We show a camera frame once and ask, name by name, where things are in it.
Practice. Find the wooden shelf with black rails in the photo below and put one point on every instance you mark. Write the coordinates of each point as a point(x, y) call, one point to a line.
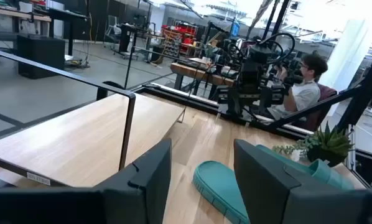
point(80, 137)

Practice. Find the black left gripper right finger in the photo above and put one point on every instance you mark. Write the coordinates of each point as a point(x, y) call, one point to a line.
point(260, 186)

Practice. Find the wooden workbench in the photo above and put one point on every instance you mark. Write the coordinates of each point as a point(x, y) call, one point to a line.
point(18, 14)

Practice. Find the potted green succulent plant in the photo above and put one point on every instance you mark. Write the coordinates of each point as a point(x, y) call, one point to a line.
point(329, 149)

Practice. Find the black desk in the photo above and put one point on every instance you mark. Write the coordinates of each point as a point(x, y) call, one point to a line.
point(67, 15)

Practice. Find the red parts rack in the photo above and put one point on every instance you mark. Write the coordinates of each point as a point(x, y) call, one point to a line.
point(186, 34)

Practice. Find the maroon chair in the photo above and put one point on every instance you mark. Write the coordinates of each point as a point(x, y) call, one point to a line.
point(324, 93)

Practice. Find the black cabinet box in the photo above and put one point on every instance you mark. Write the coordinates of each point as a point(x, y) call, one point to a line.
point(41, 56)

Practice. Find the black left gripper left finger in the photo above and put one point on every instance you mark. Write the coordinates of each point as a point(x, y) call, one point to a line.
point(142, 193)

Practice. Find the person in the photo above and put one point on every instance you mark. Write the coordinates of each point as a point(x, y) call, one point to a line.
point(304, 96)

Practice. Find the black hand-held control device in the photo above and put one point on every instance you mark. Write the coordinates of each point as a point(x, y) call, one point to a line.
point(293, 79)

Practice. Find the wooden background table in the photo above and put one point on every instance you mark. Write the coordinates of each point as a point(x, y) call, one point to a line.
point(192, 71)

